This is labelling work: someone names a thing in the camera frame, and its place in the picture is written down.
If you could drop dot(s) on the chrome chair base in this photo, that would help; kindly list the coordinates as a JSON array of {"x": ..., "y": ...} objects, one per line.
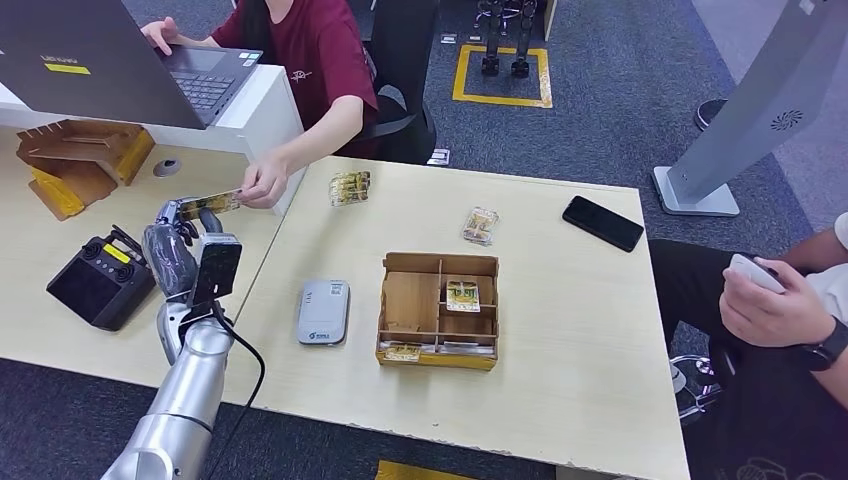
[{"x": 692, "y": 387}]

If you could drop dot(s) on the person's right hand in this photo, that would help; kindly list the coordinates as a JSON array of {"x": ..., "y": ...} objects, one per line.
[{"x": 162, "y": 33}]

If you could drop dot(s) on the wrapped yellow card packet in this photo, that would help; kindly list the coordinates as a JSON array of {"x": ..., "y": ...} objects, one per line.
[{"x": 480, "y": 226}]

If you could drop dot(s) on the person's right forearm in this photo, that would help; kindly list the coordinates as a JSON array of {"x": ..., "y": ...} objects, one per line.
[{"x": 818, "y": 248}]

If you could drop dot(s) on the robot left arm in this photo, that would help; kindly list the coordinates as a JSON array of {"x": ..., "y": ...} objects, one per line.
[{"x": 185, "y": 397}]

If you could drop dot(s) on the black smartphone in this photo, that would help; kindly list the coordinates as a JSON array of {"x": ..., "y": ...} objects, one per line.
[{"x": 603, "y": 224}]

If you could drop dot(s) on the white desk shelf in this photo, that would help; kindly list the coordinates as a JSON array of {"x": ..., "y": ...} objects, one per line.
[{"x": 258, "y": 119}]

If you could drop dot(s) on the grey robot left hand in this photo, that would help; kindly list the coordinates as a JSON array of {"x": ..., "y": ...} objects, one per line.
[{"x": 169, "y": 255}]

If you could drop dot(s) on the patterned ID card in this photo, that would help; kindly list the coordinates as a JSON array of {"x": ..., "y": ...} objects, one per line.
[{"x": 212, "y": 203}]

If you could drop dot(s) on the wooden compartment box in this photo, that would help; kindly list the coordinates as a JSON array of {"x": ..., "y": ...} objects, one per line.
[{"x": 411, "y": 311}]

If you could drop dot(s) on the yellow floor tape square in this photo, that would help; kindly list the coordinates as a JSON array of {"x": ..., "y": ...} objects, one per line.
[{"x": 464, "y": 73}]

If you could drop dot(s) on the dark grey laptop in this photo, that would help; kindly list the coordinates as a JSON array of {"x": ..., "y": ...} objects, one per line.
[{"x": 106, "y": 66}]

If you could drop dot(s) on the black round floor base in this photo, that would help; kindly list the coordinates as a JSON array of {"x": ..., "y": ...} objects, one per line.
[{"x": 707, "y": 116}]

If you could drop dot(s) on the black remote controller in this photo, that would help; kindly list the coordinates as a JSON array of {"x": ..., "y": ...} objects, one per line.
[{"x": 99, "y": 285}]

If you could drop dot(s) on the black robot leg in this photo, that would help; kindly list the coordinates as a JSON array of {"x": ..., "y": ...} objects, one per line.
[
  {"x": 491, "y": 40},
  {"x": 522, "y": 40}
]

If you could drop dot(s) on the small white object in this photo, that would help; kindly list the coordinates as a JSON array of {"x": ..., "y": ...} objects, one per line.
[{"x": 752, "y": 270}]

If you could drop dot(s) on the grey white card reader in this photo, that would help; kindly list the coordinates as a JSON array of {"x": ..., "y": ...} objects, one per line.
[{"x": 323, "y": 312}]

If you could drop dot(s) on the grey kiosk stand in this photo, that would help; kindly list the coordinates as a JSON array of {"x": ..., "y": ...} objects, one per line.
[{"x": 762, "y": 99}]

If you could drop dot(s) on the black wristwatch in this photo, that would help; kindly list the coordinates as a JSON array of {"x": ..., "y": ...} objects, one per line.
[{"x": 825, "y": 348}]

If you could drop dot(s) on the white card stack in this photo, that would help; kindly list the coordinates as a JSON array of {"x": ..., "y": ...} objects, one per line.
[{"x": 466, "y": 349}]

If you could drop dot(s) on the person's left hand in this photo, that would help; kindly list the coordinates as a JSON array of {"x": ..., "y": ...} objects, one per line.
[
  {"x": 265, "y": 182},
  {"x": 768, "y": 311}
]

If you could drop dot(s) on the yellow floor tape strip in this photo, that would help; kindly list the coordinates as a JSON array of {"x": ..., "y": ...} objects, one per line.
[{"x": 411, "y": 472}]

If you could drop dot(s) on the person's left forearm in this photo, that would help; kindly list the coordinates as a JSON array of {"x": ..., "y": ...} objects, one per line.
[
  {"x": 324, "y": 129},
  {"x": 838, "y": 387}
]

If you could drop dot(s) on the person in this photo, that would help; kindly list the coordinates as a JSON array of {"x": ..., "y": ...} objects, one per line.
[
  {"x": 318, "y": 60},
  {"x": 762, "y": 411}
]

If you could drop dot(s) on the stepped wooden card rack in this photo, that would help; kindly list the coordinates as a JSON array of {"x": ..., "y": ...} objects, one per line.
[{"x": 79, "y": 162}]

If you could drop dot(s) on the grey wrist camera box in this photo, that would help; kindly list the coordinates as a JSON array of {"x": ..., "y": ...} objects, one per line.
[{"x": 217, "y": 268}]

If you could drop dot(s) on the black office chair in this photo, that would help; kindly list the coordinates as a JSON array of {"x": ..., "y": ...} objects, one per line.
[{"x": 404, "y": 86}]

